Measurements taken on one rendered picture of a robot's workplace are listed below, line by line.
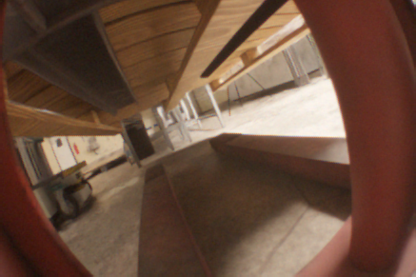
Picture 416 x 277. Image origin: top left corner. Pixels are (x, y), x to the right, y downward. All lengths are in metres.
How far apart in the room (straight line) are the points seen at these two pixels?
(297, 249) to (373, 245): 0.22
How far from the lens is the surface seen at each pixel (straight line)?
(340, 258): 0.24
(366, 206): 0.15
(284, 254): 0.38
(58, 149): 9.45
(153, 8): 0.42
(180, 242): 0.37
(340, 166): 0.42
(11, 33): 0.28
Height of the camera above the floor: 0.31
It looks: 5 degrees down
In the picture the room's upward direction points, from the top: 24 degrees counter-clockwise
